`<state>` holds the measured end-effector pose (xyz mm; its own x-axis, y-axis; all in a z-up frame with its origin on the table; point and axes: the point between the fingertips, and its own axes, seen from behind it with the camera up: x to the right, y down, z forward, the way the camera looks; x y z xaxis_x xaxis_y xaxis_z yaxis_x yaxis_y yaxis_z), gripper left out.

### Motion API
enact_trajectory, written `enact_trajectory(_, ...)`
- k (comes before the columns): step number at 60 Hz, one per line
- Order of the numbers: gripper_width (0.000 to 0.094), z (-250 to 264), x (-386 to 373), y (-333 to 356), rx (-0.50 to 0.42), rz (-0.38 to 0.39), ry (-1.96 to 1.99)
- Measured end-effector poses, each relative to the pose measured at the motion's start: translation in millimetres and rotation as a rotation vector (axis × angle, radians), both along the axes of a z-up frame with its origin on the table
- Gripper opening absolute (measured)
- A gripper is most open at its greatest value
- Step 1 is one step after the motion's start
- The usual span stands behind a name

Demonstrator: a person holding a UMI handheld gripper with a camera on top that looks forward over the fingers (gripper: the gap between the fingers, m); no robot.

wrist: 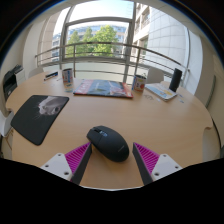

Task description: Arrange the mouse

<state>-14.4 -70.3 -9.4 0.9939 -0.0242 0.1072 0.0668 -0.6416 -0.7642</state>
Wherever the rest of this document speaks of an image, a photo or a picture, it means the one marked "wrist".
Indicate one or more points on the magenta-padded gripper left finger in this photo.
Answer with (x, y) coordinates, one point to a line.
(68, 164)

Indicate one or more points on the white chair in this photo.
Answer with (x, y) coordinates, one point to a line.
(155, 76)
(5, 125)
(35, 71)

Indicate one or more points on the black office printer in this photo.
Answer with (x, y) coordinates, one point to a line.
(10, 81)

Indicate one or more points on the black computer mouse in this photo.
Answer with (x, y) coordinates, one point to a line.
(110, 143)

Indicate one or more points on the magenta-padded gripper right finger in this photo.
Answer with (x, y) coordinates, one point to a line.
(156, 165)

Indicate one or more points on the red and blue magazine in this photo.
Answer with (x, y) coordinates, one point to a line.
(101, 88)

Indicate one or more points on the black cylindrical speaker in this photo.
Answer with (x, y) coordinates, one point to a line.
(175, 80)

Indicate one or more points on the metal balcony railing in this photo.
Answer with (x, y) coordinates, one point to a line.
(100, 43)

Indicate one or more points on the black cat-print mouse pad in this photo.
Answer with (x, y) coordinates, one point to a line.
(33, 118)

